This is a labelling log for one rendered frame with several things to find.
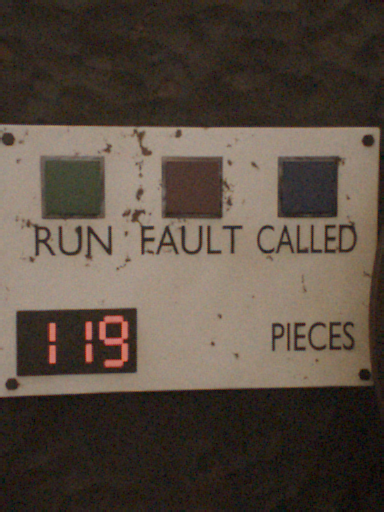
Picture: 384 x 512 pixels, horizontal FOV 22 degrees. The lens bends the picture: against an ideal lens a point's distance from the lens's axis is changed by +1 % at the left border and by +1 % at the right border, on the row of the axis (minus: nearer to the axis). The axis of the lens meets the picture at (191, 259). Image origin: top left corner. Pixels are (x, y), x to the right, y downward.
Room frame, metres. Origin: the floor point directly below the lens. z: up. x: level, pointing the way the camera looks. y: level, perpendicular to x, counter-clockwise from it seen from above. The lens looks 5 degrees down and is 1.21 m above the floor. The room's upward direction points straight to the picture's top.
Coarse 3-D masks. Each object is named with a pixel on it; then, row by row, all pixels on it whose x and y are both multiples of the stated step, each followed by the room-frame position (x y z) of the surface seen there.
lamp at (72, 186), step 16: (48, 160) 0.65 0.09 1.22; (64, 160) 0.65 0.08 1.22; (80, 160) 0.66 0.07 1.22; (96, 160) 0.66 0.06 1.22; (48, 176) 0.65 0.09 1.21; (64, 176) 0.65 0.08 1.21; (80, 176) 0.65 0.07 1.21; (96, 176) 0.66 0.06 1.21; (48, 192) 0.65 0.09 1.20; (64, 192) 0.65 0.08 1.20; (80, 192) 0.65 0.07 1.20; (96, 192) 0.66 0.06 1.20; (48, 208) 0.65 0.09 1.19; (64, 208) 0.65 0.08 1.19; (80, 208) 0.65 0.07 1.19; (96, 208) 0.66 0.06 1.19
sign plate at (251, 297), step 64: (0, 128) 0.65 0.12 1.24; (64, 128) 0.66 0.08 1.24; (128, 128) 0.66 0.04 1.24; (192, 128) 0.67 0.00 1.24; (256, 128) 0.68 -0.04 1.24; (320, 128) 0.68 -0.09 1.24; (0, 192) 0.65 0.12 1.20; (128, 192) 0.66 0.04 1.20; (256, 192) 0.68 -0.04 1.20; (0, 256) 0.65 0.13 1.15; (64, 256) 0.66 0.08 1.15; (128, 256) 0.66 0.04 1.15; (192, 256) 0.67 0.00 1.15; (256, 256) 0.68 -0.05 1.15; (320, 256) 0.68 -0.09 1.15; (0, 320) 0.65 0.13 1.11; (64, 320) 0.66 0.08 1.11; (128, 320) 0.66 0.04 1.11; (192, 320) 0.67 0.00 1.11; (256, 320) 0.68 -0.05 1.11; (320, 320) 0.68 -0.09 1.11; (0, 384) 0.65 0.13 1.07; (64, 384) 0.66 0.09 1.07; (128, 384) 0.66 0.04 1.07; (192, 384) 0.67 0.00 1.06; (256, 384) 0.68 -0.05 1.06; (320, 384) 0.68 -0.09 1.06
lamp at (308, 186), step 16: (288, 160) 0.67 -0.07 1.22; (304, 160) 0.68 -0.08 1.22; (320, 160) 0.68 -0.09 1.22; (288, 176) 0.67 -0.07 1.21; (304, 176) 0.67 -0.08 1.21; (320, 176) 0.68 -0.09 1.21; (288, 192) 0.67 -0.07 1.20; (304, 192) 0.67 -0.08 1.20; (320, 192) 0.68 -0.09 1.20; (288, 208) 0.67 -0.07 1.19; (304, 208) 0.67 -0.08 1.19; (320, 208) 0.68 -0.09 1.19
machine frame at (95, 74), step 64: (0, 0) 0.67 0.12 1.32; (64, 0) 0.68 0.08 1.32; (128, 0) 0.68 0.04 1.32; (192, 0) 0.69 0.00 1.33; (256, 0) 0.70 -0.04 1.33; (320, 0) 0.70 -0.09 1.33; (0, 64) 0.67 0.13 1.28; (64, 64) 0.68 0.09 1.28; (128, 64) 0.68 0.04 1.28; (192, 64) 0.69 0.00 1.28; (256, 64) 0.70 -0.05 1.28; (320, 64) 0.70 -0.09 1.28; (0, 448) 0.67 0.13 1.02; (64, 448) 0.68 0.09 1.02; (128, 448) 0.68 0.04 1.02; (192, 448) 0.69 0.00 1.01; (256, 448) 0.70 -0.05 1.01; (320, 448) 0.70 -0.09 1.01
